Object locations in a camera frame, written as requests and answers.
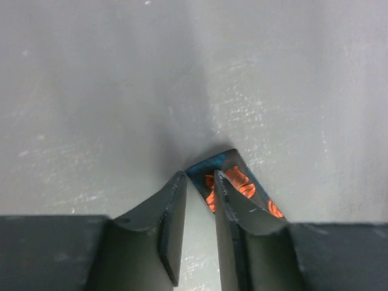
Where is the dark orange floral tie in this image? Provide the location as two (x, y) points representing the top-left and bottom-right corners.
(186, 149), (285, 220)

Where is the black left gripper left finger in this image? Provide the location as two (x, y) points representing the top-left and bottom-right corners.
(104, 172), (187, 290)

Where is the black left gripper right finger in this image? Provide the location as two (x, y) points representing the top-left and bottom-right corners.
(214, 170), (303, 290)

